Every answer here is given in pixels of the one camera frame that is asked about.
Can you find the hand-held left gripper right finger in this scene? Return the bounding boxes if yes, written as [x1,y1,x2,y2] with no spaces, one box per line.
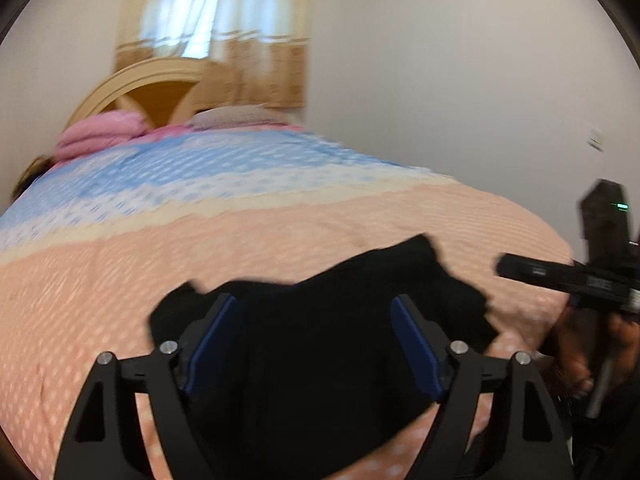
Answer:
[390,294,571,480]

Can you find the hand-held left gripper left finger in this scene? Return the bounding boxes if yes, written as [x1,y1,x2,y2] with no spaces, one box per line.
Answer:
[54,292,243,480]

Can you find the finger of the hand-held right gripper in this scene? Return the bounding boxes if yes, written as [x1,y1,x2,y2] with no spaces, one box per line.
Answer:
[495,254,586,291]

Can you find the black pants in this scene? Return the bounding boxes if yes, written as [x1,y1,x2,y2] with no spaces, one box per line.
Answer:
[149,234,498,461]

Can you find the person's right hand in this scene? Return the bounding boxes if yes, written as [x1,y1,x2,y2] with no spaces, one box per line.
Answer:
[550,305,640,403]

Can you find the polka dot bedspread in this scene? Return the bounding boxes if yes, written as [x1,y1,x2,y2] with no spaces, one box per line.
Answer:
[0,127,576,480]

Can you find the person's dark clothing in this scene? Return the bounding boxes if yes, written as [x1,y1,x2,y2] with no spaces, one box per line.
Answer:
[570,410,640,480]

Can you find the striped pillow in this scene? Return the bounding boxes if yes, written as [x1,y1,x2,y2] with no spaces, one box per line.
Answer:
[190,105,288,131]

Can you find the folded pink blanket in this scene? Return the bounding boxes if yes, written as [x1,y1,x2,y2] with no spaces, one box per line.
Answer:
[54,110,151,162]

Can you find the brown fuzzy cloth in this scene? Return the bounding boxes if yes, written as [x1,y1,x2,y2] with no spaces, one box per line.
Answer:
[12,156,53,196]

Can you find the cream wooden headboard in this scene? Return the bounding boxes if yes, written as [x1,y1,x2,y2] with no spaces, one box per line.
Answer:
[65,57,211,128]

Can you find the beige patterned curtain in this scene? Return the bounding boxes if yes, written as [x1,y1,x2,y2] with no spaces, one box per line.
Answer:
[114,0,318,109]

